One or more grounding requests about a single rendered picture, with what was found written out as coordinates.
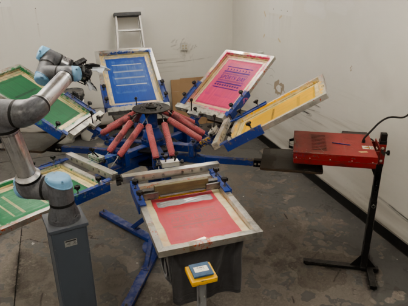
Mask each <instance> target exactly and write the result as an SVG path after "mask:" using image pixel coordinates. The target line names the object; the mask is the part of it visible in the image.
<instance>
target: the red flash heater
mask: <svg viewBox="0 0 408 306"><path fill-rule="evenodd" d="M364 136H365V135H362V134H342V133H331V132H310V131H294V145H293V163H299V164H308V165H324V166H340V167H349V168H366V169H376V165H377V164H378V165H379V161H380V156H381V148H380V146H379V143H378V141H377V139H375V141H371V139H370V137H369V135H368V136H367V137H366V138H365V143H362V139H363V138H364ZM332 142H335V143H332ZM336 143H343V144H336ZM344 144H348V145H344Z"/></svg>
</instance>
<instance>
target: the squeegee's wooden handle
mask: <svg viewBox="0 0 408 306"><path fill-rule="evenodd" d="M207 183H208V177H201V178H194V179H189V180H181V181H177V182H169V183H162V184H157V185H154V192H158V196H160V195H162V194H169V193H173V192H181V191H188V190H192V189H199V188H205V189H206V184H207Z"/></svg>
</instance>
